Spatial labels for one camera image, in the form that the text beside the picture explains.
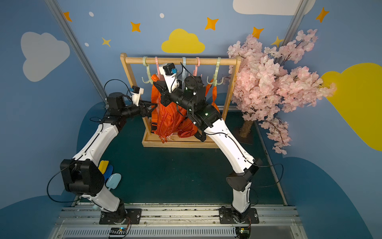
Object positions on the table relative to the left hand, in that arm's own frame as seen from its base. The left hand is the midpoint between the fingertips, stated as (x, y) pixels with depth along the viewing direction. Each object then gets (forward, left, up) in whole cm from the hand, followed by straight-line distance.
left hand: (154, 101), depth 79 cm
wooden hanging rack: (-14, -2, -16) cm, 21 cm away
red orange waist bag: (+1, -16, -24) cm, 29 cm away
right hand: (-10, -8, +20) cm, 24 cm away
